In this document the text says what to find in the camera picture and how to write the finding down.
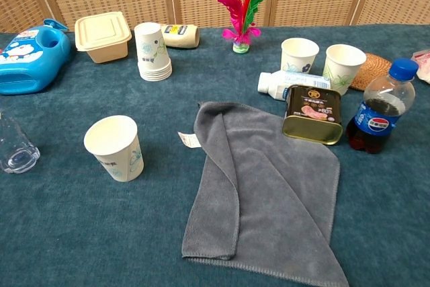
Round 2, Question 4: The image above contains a clear plastic water bottle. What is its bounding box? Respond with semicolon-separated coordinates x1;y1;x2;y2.
0;108;41;174

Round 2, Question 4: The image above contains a white milk drink bottle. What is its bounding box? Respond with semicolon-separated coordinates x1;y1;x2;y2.
257;71;332;101

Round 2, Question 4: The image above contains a cream mayonnaise squeeze bottle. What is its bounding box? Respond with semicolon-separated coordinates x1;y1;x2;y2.
160;24;201;49

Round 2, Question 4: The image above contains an upside-down paper cup stack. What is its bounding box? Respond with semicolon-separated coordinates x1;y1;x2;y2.
133;22;173;82

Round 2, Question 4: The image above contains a paper cup blue print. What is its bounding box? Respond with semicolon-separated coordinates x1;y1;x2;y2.
83;115;145;183

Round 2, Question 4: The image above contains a paper cup blue flower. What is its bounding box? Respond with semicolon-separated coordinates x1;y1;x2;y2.
280;37;320;73

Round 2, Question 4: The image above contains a paper cup green flower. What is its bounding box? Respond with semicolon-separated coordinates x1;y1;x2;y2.
322;44;368;96

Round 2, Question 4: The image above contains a cola bottle blue cap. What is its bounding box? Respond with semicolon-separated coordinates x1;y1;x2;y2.
345;58;419;154

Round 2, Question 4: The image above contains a blue cartoon detergent jug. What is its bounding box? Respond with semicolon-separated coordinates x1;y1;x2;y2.
0;18;72;95

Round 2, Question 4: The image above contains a grey microfibre towel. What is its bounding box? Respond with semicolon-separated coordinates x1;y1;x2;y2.
181;101;350;287

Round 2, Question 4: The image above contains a black luncheon meat can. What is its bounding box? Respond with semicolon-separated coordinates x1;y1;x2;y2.
281;84;344;146

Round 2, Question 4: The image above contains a colourful feather shuttlecock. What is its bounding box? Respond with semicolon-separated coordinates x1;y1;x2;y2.
213;0;269;54

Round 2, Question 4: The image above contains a beige lidded food container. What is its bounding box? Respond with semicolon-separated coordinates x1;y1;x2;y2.
74;11;132;65

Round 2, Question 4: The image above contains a round woven rattan coaster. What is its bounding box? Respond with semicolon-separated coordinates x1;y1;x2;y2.
349;52;393;91

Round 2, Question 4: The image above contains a dark blue tablecloth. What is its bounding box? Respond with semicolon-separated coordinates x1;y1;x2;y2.
0;24;430;287

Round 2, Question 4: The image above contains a pink printed plastic packet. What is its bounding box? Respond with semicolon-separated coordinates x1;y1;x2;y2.
411;48;430;85

